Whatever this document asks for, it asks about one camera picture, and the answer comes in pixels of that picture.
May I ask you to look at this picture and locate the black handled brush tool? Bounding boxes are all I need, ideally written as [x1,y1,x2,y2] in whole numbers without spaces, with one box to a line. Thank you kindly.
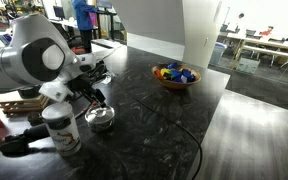
[0,123,52,158]

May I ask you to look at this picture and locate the white cabinet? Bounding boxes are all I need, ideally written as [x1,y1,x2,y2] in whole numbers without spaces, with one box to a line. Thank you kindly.
[182,0,224,70]

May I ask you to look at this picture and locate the wooden slat stack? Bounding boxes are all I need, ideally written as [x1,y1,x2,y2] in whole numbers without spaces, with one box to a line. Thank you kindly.
[0,94,51,115]

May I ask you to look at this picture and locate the person in blue hoodie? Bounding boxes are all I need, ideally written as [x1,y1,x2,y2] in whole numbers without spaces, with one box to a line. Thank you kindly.
[71,0,100,54]

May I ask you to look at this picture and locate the dark computer monitor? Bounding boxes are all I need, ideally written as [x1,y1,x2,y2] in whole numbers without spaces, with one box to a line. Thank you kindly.
[52,5,66,20]

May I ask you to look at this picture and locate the small steel pot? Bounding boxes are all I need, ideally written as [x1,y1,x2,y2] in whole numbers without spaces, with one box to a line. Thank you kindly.
[86,114,116,133]

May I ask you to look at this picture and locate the white can with orange print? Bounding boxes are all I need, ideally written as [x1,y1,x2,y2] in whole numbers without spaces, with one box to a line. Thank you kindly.
[41,101,83,158]

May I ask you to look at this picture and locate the person in red shirt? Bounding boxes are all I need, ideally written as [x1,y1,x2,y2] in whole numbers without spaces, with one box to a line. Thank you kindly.
[259,25,274,38]

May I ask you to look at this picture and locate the orange handled scissors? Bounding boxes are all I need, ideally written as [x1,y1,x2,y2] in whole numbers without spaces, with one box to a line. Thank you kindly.
[73,101,99,120]

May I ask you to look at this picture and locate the black standing desk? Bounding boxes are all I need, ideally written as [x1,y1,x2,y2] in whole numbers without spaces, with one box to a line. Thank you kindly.
[95,8,119,42]

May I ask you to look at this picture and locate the person in white shirt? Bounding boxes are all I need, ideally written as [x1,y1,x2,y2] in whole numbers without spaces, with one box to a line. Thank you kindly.
[232,12,246,34]

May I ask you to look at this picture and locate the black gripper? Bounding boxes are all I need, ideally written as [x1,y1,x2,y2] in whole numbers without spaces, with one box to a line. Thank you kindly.
[67,74,108,108]

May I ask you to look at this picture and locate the black tape roll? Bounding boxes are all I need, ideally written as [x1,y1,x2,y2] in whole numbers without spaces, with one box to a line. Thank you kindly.
[17,85,42,100]

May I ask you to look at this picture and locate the orange toy block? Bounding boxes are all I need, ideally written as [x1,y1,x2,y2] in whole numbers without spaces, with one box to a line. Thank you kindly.
[154,69,164,80]

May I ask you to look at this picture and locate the small dark round cup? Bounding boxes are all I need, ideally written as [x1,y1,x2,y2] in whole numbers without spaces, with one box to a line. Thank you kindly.
[27,111,45,127]

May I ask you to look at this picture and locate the grey wrist camera block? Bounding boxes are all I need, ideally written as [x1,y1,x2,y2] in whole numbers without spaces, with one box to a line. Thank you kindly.
[38,80,75,103]

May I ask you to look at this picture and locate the bin with blue lid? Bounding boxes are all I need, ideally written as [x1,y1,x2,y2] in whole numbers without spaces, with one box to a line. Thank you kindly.
[209,42,228,66]

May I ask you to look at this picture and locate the yellow toy block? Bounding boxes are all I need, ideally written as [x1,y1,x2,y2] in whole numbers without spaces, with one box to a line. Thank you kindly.
[159,68,172,78]

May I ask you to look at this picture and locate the wooden bowl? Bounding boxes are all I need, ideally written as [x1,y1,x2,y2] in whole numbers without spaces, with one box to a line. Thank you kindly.
[151,63,202,90]

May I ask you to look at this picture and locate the black cable on counter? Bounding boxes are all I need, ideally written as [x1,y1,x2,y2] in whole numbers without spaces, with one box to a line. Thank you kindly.
[130,96,204,180]

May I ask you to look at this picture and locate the white box on floor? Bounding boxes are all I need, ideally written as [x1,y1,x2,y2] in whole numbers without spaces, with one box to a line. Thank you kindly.
[236,57,261,75]

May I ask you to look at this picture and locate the silver pot lid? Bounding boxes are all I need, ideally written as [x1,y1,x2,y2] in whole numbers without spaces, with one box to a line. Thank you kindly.
[84,104,116,123]

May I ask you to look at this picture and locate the blue toy block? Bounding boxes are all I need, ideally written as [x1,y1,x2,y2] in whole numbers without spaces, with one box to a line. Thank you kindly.
[167,62,180,71]
[170,69,183,83]
[182,69,196,83]

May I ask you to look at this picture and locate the long wooden table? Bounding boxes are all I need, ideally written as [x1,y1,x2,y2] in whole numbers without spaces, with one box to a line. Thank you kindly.
[226,31,288,86]

